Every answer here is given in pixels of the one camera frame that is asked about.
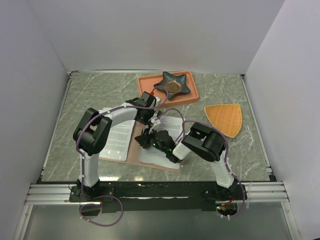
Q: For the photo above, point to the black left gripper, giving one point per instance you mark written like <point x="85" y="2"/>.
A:
<point x="146" y="122"/>

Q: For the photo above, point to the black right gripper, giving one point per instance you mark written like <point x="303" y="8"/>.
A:
<point x="144" y="141"/>

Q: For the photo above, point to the printed white paper sheet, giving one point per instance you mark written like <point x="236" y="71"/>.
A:
<point x="119" y="136"/>

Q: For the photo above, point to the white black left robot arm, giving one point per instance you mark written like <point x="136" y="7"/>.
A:
<point x="91" y="135"/>

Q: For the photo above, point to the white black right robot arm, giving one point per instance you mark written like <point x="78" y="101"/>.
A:
<point x="203" y="139"/>

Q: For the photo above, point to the orange rectangular tray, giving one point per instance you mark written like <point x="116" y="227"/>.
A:
<point x="146" y="84"/>

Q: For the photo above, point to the dark blue star dish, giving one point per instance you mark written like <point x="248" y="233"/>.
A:
<point x="173" y="85"/>

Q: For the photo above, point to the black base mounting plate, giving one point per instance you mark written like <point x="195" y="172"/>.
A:
<point x="159" y="195"/>

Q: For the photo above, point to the orange woven rattan basket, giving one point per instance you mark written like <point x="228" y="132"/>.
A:
<point x="227" y="118"/>

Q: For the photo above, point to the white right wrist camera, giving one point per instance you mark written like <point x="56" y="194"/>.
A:
<point x="153" y="124"/>

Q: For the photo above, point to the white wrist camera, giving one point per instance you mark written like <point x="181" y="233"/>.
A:
<point x="153" y="124"/>
<point x="156" y="101"/>

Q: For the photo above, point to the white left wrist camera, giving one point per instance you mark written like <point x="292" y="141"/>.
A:
<point x="156" y="101"/>

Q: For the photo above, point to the aluminium frame rail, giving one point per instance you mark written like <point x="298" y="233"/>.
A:
<point x="59" y="194"/>

